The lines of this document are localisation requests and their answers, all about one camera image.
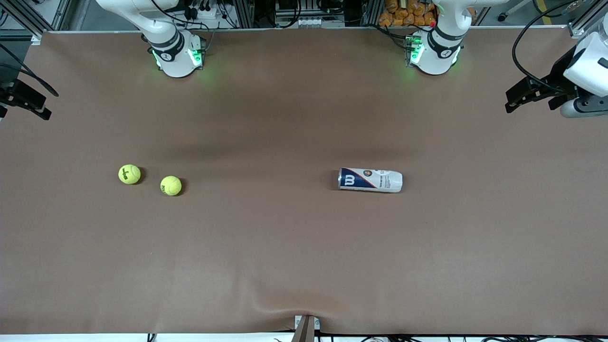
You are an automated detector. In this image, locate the yellow Wilson print tennis ball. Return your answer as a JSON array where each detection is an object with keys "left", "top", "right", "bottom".
[{"left": 118, "top": 164, "right": 142, "bottom": 185}]

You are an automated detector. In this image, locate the yellow Roland Garros tennis ball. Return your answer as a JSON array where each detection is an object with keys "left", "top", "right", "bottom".
[{"left": 160, "top": 176, "right": 182, "bottom": 196}]

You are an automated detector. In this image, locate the white blue tennis ball can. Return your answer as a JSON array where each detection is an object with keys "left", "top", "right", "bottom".
[{"left": 338, "top": 167, "right": 403, "bottom": 193}]

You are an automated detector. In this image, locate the orange mesh bag pile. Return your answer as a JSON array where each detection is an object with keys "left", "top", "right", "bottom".
[{"left": 379, "top": 0, "right": 437, "bottom": 28}]

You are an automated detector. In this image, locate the white power strip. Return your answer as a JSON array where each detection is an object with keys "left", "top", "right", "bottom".
[{"left": 183, "top": 4, "right": 228, "bottom": 22}]

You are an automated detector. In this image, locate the black electronics box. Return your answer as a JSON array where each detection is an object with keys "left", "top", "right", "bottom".
[{"left": 275, "top": 0, "right": 333, "bottom": 17}]

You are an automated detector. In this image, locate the smooth table cover mat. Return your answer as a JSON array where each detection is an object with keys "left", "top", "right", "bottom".
[{"left": 0, "top": 27, "right": 608, "bottom": 335}]

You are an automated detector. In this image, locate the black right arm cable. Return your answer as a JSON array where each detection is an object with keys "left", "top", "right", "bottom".
[{"left": 0, "top": 44, "right": 59, "bottom": 97}]

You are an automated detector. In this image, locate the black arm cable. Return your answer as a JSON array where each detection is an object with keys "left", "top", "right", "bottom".
[
  {"left": 511, "top": 0, "right": 585, "bottom": 95},
  {"left": 0, "top": 44, "right": 59, "bottom": 97}
]

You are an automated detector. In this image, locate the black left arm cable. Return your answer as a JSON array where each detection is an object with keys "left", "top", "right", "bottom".
[{"left": 511, "top": 0, "right": 585, "bottom": 95}]

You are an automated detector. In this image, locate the aluminium frame upright profile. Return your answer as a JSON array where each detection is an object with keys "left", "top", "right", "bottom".
[
  {"left": 235, "top": 0, "right": 255, "bottom": 28},
  {"left": 363, "top": 0, "right": 383, "bottom": 27}
]

